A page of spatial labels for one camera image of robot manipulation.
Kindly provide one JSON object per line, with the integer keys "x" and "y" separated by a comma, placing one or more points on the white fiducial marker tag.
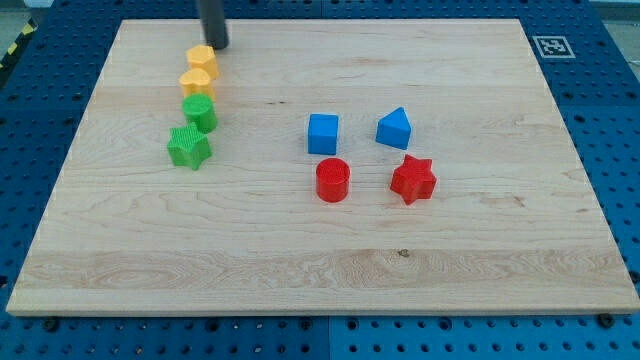
{"x": 553, "y": 47}

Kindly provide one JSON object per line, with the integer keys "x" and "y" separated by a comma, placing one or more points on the red cylinder block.
{"x": 332, "y": 180}

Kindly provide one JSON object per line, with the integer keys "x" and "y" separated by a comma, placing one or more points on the green star block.
{"x": 188, "y": 147}

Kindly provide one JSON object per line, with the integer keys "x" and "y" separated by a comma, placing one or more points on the yellow heart block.
{"x": 197, "y": 81}

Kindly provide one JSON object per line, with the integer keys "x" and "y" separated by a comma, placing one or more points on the yellow hexagon block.
{"x": 203, "y": 57}

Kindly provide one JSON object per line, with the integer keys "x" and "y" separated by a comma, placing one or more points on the green cylinder block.
{"x": 199, "y": 109}

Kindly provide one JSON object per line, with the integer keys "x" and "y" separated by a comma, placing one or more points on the blue cube block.
{"x": 322, "y": 134}

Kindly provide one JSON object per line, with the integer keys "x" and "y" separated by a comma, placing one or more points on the blue triangular prism block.
{"x": 394, "y": 129}

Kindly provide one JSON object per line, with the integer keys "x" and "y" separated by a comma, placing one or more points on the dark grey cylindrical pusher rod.
{"x": 213, "y": 21}

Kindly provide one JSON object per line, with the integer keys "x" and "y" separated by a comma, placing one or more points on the red star block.
{"x": 414, "y": 179}

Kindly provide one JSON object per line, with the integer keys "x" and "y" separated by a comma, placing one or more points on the light wooden board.
{"x": 513, "y": 226}

